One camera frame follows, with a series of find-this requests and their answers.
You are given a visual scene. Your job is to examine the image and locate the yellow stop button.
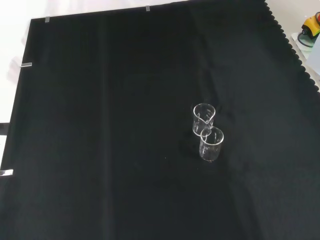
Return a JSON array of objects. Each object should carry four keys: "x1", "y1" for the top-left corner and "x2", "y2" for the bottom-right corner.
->
[{"x1": 301, "y1": 11, "x2": 320, "y2": 38}]

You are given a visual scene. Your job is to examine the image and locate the clear glass beaker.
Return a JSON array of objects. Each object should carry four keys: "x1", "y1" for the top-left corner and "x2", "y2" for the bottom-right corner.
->
[
  {"x1": 198, "y1": 126, "x2": 225, "y2": 163},
  {"x1": 192, "y1": 102, "x2": 216, "y2": 138}
]

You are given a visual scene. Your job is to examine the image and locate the grey flat panel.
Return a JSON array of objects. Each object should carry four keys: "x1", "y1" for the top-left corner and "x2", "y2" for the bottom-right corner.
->
[{"x1": 306, "y1": 32, "x2": 320, "y2": 76}]

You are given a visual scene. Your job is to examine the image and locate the black stop button cable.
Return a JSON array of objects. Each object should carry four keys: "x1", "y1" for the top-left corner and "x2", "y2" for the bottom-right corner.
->
[{"x1": 296, "y1": 31, "x2": 313, "y2": 50}]

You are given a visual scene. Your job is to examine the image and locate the black bench cloth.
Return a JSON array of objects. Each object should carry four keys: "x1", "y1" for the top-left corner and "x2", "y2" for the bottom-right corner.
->
[{"x1": 0, "y1": 0, "x2": 320, "y2": 240}]

